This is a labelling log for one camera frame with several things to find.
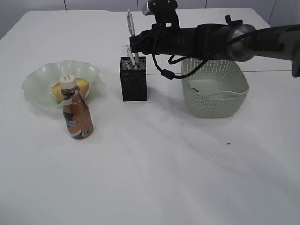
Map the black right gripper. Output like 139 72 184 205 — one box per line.
129 24 196 57

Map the clear plastic ruler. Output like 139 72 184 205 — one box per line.
120 45 129 57

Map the pale green wavy plate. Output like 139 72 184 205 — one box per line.
21 60 101 108

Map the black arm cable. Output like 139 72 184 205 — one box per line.
151 53 207 80

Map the grey grip pen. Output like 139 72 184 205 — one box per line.
127 8 139 69

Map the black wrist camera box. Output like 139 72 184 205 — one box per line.
142 0 180 28

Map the Nescafe coffee bottle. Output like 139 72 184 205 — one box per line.
60 75 93 139

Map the black mesh pen holder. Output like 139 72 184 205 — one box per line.
120 57 148 102

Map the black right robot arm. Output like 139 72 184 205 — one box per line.
129 15 300 78

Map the sugared bread roll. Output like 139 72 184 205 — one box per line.
51 78 90 102

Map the cream grip pen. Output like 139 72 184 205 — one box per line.
126 45 137 69

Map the pale green woven basket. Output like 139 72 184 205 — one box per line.
181 60 249 118

